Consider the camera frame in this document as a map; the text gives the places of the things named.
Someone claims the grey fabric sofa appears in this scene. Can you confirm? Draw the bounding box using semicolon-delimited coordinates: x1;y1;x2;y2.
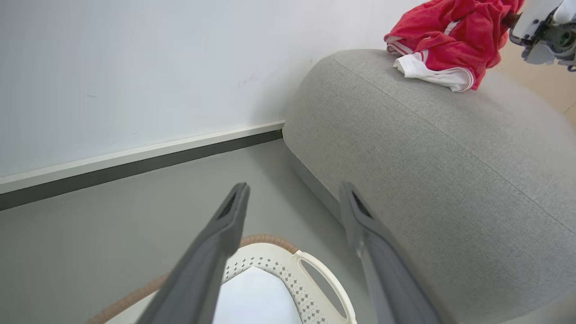
282;49;576;324

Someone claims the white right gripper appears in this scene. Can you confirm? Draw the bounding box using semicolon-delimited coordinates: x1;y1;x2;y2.
508;0;576;72

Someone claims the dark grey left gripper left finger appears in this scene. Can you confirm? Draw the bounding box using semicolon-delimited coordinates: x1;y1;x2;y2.
136;182;251;324

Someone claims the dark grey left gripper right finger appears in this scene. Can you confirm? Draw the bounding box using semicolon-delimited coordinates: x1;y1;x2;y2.
339;181;444;324

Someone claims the white perforated plastic laundry basket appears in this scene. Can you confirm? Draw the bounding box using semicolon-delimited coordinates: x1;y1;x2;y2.
85;234;359;324

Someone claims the red garment with white trim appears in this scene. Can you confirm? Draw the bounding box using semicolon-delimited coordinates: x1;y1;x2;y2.
384;0;525;93

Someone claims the white and black baseboard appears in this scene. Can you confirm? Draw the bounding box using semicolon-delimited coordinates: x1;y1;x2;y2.
0;120;286;212

